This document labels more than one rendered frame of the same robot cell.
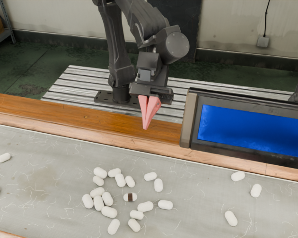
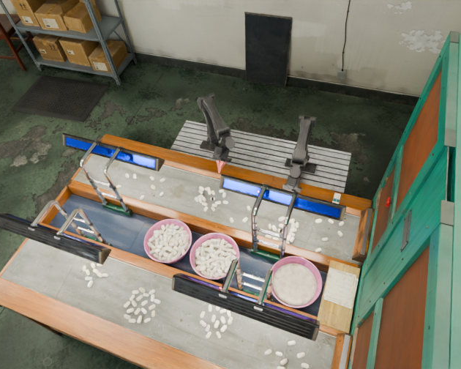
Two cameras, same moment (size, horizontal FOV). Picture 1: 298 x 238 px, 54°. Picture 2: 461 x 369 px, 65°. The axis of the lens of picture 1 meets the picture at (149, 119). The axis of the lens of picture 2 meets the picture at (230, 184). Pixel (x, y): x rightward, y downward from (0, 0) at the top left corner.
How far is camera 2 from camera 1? 1.49 m
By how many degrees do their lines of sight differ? 15
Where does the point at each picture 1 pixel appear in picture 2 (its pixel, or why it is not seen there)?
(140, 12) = (217, 124)
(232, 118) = (231, 182)
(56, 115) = (182, 160)
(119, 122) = (211, 165)
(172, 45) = (227, 143)
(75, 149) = (191, 177)
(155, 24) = (223, 130)
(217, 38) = (304, 69)
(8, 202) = (167, 198)
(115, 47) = (209, 127)
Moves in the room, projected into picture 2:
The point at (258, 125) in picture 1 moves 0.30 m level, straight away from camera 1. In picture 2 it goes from (237, 184) to (266, 145)
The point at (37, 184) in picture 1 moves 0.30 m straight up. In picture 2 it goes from (177, 192) to (167, 160)
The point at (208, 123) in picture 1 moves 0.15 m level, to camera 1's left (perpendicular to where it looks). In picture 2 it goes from (225, 183) to (196, 181)
